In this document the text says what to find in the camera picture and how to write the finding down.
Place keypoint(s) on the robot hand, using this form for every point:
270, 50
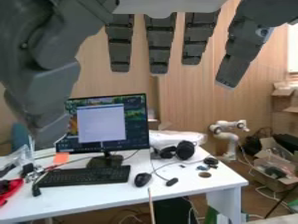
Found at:
39, 66

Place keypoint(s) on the computer screen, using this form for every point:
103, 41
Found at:
107, 123

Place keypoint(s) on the orange paper note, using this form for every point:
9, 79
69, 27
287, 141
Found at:
61, 157

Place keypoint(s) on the black keyboard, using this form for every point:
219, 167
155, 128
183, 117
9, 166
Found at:
83, 175

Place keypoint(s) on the small black device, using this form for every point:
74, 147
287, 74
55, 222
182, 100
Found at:
35, 190

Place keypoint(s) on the red tray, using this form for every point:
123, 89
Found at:
9, 191

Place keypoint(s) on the black mouse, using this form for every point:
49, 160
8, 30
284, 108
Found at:
142, 179

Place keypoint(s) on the black headphones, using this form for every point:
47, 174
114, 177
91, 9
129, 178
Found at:
183, 150

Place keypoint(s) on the white desk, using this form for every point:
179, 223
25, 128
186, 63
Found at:
110, 198

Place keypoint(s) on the small white jointed device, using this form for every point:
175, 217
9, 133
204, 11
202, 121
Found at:
227, 133

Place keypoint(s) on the thin stick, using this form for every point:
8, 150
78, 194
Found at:
150, 206

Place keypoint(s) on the black computer tower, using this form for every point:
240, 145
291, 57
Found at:
172, 211

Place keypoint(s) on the open cardboard box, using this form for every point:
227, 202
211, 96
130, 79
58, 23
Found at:
276, 166

